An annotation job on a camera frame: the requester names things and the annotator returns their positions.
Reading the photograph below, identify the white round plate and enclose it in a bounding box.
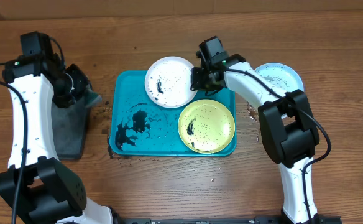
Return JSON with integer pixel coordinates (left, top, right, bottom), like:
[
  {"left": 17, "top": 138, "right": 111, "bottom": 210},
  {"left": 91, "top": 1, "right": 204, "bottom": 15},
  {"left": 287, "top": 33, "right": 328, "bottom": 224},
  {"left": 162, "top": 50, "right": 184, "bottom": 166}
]
[{"left": 145, "top": 56, "right": 197, "bottom": 108}]

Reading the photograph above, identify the dark green sponge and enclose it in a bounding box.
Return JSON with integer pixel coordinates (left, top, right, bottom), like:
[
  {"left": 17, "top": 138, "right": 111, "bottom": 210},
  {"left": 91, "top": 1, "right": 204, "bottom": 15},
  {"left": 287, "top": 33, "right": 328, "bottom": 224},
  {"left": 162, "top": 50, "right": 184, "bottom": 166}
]
[{"left": 85, "top": 89, "right": 102, "bottom": 108}]

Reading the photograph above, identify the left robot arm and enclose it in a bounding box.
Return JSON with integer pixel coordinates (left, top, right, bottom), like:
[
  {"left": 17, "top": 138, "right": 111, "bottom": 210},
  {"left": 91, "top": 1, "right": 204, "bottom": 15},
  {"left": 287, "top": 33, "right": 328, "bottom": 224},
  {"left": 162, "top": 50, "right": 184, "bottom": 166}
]
[{"left": 0, "top": 32, "right": 120, "bottom": 223}]

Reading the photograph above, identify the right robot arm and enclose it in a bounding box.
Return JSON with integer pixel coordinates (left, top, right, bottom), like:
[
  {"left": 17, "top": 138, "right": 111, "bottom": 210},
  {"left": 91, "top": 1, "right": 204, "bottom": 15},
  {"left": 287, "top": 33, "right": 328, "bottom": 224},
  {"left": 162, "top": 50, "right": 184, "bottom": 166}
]
[{"left": 191, "top": 36, "right": 319, "bottom": 223}]

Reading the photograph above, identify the black water tray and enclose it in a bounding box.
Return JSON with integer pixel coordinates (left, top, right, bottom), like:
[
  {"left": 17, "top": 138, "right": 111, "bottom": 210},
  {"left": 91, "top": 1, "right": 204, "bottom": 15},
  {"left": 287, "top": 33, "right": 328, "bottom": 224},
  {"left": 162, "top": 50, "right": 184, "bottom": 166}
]
[{"left": 51, "top": 86, "right": 90, "bottom": 160}]

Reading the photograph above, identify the light blue round plate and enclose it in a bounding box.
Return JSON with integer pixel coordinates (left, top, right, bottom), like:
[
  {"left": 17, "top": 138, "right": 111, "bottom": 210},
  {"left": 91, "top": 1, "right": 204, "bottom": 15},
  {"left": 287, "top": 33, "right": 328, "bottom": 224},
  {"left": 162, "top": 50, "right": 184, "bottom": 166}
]
[{"left": 254, "top": 62, "right": 305, "bottom": 92}]

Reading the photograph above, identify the yellow-green round plate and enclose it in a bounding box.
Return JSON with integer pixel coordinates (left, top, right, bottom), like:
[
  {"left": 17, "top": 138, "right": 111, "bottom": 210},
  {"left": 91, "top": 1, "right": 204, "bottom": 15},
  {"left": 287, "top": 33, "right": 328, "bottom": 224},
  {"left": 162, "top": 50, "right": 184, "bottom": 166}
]
[{"left": 177, "top": 99, "right": 236, "bottom": 155}]

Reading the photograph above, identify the teal plastic serving tray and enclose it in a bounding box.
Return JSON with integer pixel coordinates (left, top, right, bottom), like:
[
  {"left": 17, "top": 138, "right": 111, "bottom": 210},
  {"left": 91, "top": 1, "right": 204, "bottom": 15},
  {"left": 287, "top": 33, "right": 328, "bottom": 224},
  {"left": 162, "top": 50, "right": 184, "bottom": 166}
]
[{"left": 108, "top": 69, "right": 237, "bottom": 157}]

